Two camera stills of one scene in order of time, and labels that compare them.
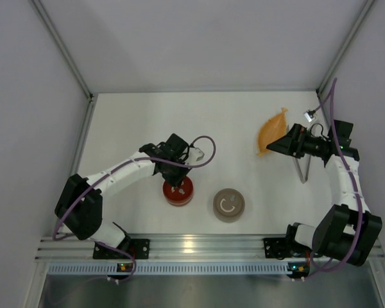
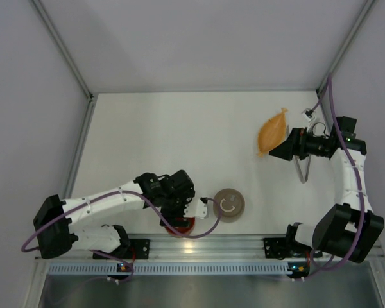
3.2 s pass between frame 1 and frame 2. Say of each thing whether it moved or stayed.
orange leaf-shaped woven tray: stayed
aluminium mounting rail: stayed
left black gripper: moved
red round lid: moved
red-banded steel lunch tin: moved
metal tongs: stayed
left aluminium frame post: stayed
